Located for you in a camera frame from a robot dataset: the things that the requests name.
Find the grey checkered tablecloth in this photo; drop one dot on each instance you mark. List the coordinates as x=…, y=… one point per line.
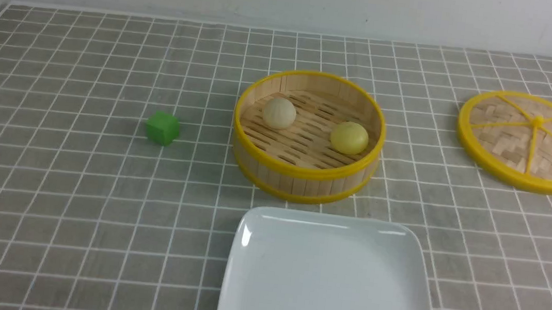
x=95, y=216

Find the green cube block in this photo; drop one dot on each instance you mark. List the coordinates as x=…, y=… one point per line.
x=162, y=128

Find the bamboo steamer basket yellow rim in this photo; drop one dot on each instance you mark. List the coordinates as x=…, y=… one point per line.
x=299, y=163

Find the white steamed bun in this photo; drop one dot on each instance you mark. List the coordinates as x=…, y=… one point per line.
x=279, y=113

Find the yellow steamed bun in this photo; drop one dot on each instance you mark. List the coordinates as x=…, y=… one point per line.
x=349, y=138

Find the woven bamboo steamer lid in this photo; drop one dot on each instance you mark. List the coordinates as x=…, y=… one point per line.
x=509, y=135

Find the white square plate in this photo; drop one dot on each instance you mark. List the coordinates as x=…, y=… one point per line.
x=285, y=259

